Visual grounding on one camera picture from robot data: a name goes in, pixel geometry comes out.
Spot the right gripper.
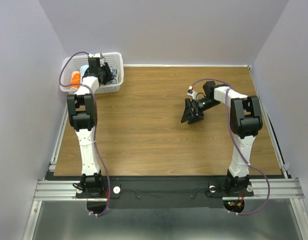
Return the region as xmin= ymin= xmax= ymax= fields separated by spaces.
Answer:
xmin=181 ymin=97 xmax=220 ymax=125

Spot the blue white patterned towel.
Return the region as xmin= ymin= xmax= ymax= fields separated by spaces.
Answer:
xmin=106 ymin=66 xmax=119 ymax=85

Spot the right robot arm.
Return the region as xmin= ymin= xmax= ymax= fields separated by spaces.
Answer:
xmin=181 ymin=78 xmax=263 ymax=195

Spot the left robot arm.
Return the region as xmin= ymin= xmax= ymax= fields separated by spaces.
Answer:
xmin=67 ymin=53 xmax=113 ymax=197

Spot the light blue rolled towel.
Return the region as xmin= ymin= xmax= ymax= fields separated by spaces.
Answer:
xmin=79 ymin=64 xmax=89 ymax=83

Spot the orange rolled towel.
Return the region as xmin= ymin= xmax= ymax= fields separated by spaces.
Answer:
xmin=70 ymin=71 xmax=81 ymax=89

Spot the white plastic basket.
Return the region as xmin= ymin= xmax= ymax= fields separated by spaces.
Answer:
xmin=61 ymin=52 xmax=124 ymax=94

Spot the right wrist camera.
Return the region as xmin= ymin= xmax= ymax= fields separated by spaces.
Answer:
xmin=187 ymin=86 xmax=198 ymax=100

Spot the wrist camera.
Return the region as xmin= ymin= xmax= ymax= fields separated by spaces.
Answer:
xmin=88 ymin=53 xmax=106 ymax=66
xmin=187 ymin=86 xmax=198 ymax=100

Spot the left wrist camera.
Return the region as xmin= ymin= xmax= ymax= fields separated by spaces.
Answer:
xmin=88 ymin=53 xmax=106 ymax=66

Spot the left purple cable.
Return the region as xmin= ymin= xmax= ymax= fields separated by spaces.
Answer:
xmin=59 ymin=51 xmax=111 ymax=218

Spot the purple cable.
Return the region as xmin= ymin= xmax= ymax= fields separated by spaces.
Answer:
xmin=59 ymin=51 xmax=111 ymax=218
xmin=187 ymin=77 xmax=271 ymax=216

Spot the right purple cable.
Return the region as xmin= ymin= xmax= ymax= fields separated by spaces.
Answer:
xmin=187 ymin=77 xmax=271 ymax=216

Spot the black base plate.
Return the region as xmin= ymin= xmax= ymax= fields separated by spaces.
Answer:
xmin=73 ymin=176 xmax=253 ymax=209

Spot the aluminium frame rail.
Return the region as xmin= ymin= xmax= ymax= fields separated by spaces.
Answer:
xmin=24 ymin=93 xmax=307 ymax=240

